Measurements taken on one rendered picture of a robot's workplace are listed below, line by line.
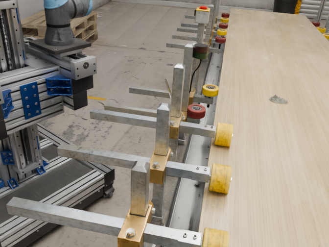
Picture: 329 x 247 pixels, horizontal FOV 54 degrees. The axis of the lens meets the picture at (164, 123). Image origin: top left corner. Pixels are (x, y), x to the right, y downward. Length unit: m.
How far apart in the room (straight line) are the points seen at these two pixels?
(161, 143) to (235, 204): 0.27
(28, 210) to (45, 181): 1.29
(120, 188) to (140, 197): 1.59
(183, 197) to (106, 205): 0.95
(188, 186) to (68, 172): 0.98
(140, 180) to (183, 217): 0.59
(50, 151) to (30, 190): 0.41
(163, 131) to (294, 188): 0.43
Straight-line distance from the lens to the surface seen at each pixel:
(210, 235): 0.74
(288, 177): 1.10
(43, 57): 1.84
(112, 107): 1.48
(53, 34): 1.74
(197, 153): 1.62
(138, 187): 0.72
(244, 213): 0.93
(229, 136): 1.13
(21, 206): 0.86
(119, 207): 2.20
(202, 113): 1.38
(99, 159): 1.00
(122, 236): 0.74
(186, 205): 1.33
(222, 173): 0.92
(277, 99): 1.60
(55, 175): 2.16
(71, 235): 2.07
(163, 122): 0.91
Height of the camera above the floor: 1.53
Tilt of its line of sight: 29 degrees down
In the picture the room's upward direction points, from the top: 4 degrees clockwise
